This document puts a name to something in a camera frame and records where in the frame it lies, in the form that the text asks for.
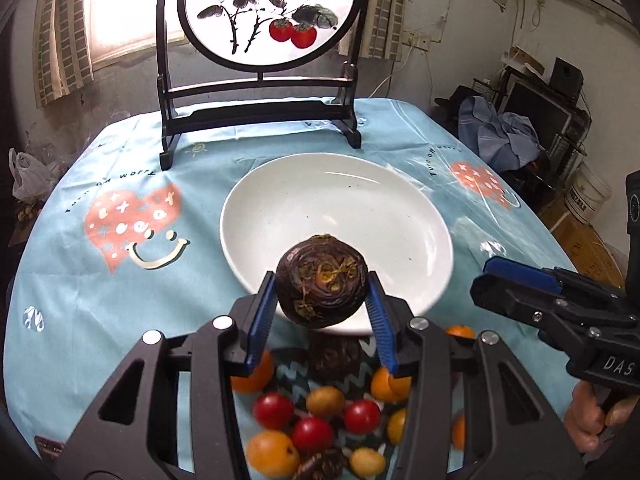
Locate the red cherry tomato left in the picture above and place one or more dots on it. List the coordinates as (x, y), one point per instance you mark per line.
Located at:
(273, 410)

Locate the checked curtain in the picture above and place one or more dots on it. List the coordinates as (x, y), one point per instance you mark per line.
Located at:
(60, 50)
(382, 30)

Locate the red cherry tomato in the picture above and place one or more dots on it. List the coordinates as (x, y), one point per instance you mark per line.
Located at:
(312, 435)
(361, 417)
(273, 410)

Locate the small yellow-green fruit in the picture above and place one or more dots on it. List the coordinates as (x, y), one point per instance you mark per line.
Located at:
(367, 463)

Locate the yellow orange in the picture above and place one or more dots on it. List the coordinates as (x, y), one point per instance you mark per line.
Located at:
(395, 426)

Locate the white bucket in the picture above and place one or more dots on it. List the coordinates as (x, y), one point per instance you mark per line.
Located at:
(586, 194)

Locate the light blue tablecloth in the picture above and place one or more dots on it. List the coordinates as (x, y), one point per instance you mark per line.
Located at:
(122, 247)

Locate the person's right hand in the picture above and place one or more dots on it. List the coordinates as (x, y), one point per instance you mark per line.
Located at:
(584, 419)

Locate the red smartphone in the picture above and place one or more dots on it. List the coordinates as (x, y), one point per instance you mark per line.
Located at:
(48, 450)

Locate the small yellow-red fruit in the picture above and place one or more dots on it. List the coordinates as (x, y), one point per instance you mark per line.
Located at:
(325, 402)

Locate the white plastic bag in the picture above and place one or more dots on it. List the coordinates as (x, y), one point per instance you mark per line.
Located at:
(35, 174)

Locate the black metal rack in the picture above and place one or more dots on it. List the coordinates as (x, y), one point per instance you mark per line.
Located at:
(551, 105)

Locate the red cherry tomato centre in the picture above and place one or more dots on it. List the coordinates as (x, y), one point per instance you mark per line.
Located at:
(361, 417)

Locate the blue clothes pile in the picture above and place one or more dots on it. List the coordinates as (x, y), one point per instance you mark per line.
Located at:
(505, 142)

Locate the orange mandarin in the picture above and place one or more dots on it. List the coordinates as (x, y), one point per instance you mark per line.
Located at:
(259, 377)
(461, 331)

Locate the dark passion fruit front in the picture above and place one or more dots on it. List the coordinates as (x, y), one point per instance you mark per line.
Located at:
(321, 281)

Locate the right checked curtain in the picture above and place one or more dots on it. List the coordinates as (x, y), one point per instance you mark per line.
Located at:
(382, 30)

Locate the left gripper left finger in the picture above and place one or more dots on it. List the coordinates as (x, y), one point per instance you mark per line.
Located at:
(129, 430)

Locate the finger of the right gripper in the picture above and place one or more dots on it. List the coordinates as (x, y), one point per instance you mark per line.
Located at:
(533, 306)
(521, 273)

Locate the dark passion fruit middle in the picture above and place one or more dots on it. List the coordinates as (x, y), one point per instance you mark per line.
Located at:
(325, 465)

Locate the yellow peach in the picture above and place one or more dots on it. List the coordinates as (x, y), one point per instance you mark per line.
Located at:
(273, 454)

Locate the dark passion fruit back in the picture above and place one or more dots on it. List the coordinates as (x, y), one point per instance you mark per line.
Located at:
(332, 358)

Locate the white round plate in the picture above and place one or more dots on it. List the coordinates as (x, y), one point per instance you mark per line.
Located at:
(376, 210)

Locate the left checked curtain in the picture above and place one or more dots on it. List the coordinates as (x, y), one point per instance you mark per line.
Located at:
(60, 50)

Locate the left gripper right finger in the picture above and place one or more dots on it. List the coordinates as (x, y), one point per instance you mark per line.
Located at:
(511, 430)

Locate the dark passion fruit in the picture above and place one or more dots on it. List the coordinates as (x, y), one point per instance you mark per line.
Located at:
(332, 358)
(321, 281)
(325, 465)

